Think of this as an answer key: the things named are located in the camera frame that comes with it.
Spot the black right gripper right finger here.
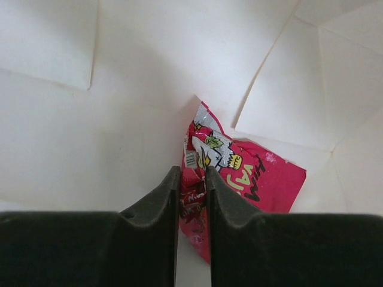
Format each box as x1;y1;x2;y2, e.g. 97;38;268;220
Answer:
206;167;382;286

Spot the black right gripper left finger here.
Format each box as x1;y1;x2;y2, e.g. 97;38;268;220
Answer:
1;166;181;286

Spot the blue checkered paper bag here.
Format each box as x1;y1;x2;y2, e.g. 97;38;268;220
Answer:
1;1;382;286

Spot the small red candy packet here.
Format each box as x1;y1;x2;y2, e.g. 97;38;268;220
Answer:
180;103;306;262

